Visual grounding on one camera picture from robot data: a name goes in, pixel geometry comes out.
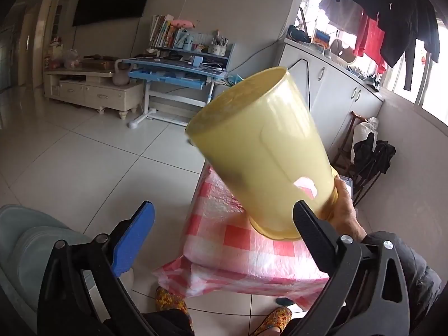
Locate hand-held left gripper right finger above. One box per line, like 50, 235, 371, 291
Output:
292, 199, 410, 336

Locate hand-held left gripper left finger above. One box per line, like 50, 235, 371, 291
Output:
37, 200, 158, 336

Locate yellow plastic bin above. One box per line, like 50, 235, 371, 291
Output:
185, 66, 339, 241

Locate person's right forearm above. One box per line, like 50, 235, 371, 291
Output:
360, 231, 442, 336

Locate person's right hand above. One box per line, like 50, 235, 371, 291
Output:
331, 176, 368, 242

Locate knitted orange slipper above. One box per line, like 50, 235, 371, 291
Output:
155, 286, 191, 323
253, 306, 293, 336

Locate red white checkered tablecloth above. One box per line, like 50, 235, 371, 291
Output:
152, 164, 337, 312

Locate dark wooden chair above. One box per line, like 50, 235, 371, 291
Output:
332, 111, 365, 179

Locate black folding chair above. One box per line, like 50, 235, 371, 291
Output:
352, 140, 397, 207

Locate pale green plastic stool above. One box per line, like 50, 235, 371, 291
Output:
0, 204, 135, 326

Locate white plastic bag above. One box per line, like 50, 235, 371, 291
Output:
353, 116, 379, 155

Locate white storage cabinet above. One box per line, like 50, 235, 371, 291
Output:
280, 38, 385, 155

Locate white television cabinet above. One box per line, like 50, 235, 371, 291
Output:
44, 66, 145, 120

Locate blue study desk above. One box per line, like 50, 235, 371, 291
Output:
121, 33, 236, 129

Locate framed picture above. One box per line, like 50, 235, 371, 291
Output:
312, 29, 331, 48

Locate dark shoe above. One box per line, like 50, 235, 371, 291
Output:
288, 25, 311, 43

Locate red hanging garment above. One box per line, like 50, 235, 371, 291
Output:
353, 12, 387, 74

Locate row of books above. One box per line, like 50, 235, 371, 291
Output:
149, 15, 183, 49

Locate white pen holder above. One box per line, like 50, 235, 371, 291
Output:
209, 30, 229, 55

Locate grey hanging garment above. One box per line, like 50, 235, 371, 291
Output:
319, 0, 365, 34

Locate black hanging jacket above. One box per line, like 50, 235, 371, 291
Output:
329, 0, 441, 92

